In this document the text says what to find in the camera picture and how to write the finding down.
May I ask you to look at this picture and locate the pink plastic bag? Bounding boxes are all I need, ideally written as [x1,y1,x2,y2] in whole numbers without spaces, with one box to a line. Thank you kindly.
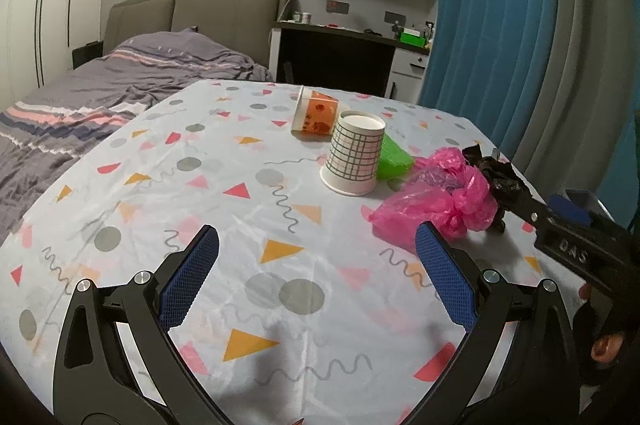
[369,147,498,251]

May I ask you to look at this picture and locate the orange patterned paper cup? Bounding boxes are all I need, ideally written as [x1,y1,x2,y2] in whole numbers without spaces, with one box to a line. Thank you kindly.
[291,86,351,140]

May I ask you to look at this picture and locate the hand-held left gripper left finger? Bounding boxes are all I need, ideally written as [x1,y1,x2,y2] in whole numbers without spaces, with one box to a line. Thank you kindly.
[52,224,233,425]

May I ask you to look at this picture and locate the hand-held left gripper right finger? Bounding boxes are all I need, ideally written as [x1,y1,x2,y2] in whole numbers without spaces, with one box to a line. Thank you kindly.
[400,220,587,425]

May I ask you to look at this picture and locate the dark wooden desk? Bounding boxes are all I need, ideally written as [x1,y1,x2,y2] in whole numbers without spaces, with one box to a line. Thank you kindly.
[270,20,431,103]

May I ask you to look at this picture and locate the dark bedside table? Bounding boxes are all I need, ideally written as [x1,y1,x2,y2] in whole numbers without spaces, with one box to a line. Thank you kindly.
[71,41,105,70]

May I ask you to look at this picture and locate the white drawer cabinet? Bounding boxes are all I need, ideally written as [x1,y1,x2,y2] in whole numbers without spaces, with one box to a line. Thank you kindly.
[387,49,430,103]

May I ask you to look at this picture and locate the person's right hand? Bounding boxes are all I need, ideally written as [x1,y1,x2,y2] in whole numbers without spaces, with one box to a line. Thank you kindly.
[572,284,628,363]

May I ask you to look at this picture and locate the brown padded headboard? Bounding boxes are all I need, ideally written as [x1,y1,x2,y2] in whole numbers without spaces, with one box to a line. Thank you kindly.
[102,0,293,56]

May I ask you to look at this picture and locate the black plastic bag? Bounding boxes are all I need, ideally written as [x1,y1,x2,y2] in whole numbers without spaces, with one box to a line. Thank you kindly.
[462,145,533,236]

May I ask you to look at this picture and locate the bed with grey bedding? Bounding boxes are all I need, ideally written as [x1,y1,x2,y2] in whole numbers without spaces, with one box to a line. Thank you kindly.
[0,27,273,246]

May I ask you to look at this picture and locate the white wardrobe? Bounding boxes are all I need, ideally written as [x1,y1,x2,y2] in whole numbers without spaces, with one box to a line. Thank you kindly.
[0,0,121,106]

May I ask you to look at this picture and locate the grid patterned paper cup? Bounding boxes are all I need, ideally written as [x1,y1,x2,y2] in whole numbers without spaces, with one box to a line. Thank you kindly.
[320,110,387,196]

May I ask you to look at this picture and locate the green plastic item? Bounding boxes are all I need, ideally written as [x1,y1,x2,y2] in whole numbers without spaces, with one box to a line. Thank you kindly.
[376,132,415,180]

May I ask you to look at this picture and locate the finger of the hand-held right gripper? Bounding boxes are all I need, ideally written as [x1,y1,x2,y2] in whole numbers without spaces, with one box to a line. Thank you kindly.
[546,195,626,239]
[492,190,553,232]

